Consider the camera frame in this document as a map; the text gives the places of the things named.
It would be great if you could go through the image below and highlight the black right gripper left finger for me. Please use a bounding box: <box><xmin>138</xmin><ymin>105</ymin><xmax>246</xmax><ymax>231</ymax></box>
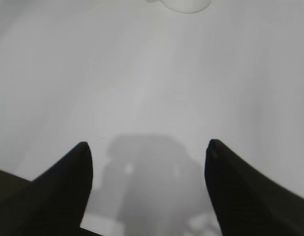
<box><xmin>0</xmin><ymin>142</ymin><xmax>93</xmax><ymax>236</ymax></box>

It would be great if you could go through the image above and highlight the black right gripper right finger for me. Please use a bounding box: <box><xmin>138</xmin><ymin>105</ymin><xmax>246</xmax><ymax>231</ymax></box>
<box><xmin>204</xmin><ymin>139</ymin><xmax>304</xmax><ymax>236</ymax></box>

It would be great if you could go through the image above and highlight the white ceramic mug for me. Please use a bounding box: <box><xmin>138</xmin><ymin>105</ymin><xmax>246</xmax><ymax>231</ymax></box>
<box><xmin>145</xmin><ymin>0</ymin><xmax>212</xmax><ymax>14</ymax></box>

